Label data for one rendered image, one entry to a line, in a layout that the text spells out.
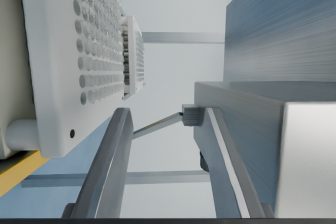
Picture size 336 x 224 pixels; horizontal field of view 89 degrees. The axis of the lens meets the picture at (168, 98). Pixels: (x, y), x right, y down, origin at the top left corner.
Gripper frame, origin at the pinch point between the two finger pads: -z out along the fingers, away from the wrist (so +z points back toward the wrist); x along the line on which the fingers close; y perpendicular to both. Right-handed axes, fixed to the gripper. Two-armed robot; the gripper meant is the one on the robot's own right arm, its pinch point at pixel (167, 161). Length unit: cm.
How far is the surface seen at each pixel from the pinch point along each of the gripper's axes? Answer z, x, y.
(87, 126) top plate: -7.7, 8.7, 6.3
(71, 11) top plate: -12.2, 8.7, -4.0
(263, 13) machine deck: -41.6, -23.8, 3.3
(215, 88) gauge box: -10.3, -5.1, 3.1
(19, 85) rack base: -7.9, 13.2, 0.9
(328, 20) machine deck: -23.2, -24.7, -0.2
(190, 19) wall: -377, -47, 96
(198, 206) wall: -108, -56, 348
